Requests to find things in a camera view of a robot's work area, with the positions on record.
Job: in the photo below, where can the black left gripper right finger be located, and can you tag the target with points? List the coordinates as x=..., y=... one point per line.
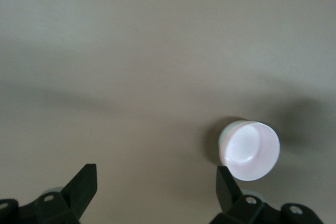
x=225, y=190

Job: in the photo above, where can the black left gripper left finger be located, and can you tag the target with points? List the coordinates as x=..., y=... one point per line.
x=78, y=190

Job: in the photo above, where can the pink bowl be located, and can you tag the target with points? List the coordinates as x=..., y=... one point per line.
x=252, y=150

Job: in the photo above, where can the white bowl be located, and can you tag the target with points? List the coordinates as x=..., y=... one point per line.
x=223, y=134

